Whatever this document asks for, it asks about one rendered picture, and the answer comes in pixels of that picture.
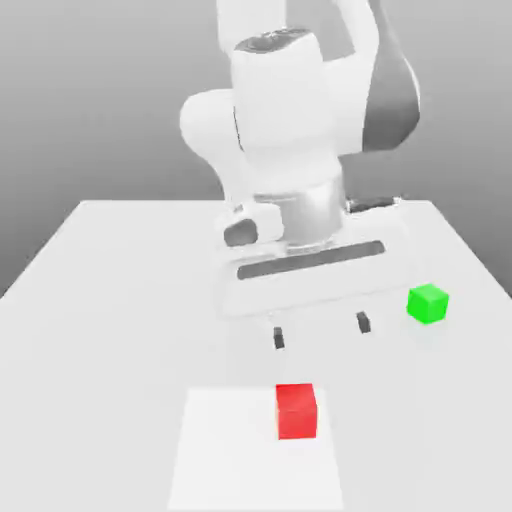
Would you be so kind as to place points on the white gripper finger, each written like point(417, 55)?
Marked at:
point(363, 322)
point(278, 338)

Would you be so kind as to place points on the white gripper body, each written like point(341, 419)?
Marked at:
point(312, 280)

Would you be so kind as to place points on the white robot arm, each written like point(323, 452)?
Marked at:
point(280, 120)

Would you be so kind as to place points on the small green cube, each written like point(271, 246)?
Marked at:
point(427, 304)

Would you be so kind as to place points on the small red cube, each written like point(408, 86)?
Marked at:
point(296, 412)

